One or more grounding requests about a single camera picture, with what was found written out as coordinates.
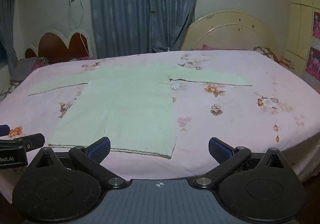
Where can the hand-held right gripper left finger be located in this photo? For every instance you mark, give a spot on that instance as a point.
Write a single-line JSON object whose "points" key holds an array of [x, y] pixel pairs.
{"points": [[100, 151]]}

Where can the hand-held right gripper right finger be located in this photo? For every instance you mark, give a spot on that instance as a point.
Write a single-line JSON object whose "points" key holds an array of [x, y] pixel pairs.
{"points": [[218, 151]]}

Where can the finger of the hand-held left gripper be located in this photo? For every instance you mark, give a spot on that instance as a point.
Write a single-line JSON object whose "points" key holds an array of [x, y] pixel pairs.
{"points": [[33, 141], [4, 130]]}

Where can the cream white towel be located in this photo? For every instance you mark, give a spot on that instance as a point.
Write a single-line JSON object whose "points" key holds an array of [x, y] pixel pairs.
{"points": [[125, 109]]}

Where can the pile of grey pink clothes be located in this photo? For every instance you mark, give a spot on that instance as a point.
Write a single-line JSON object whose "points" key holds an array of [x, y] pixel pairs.
{"points": [[27, 66]]}

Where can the pink floral bed sheet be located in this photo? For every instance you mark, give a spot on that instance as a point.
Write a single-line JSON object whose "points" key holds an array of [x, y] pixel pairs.
{"points": [[225, 126]]}

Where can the floral quilt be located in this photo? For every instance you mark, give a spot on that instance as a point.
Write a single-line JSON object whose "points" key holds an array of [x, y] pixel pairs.
{"points": [[8, 89]]}

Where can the pink blanket pile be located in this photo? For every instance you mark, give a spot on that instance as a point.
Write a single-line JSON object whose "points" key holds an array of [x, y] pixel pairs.
{"points": [[208, 47]]}

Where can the narrow blue curtain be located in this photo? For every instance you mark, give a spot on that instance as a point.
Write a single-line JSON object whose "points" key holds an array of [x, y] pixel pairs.
{"points": [[6, 14]]}

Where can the cream arched headboard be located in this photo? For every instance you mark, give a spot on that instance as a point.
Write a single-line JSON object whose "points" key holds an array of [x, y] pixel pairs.
{"points": [[232, 31]]}

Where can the pink wardrobe poster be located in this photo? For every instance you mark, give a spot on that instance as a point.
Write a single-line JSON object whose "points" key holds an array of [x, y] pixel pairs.
{"points": [[317, 24], [313, 61]]}

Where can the cream wardrobe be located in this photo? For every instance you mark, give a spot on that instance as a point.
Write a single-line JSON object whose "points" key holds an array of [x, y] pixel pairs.
{"points": [[300, 26]]}

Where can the wide blue curtain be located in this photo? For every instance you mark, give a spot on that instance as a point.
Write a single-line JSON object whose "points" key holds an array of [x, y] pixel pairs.
{"points": [[140, 7]]}

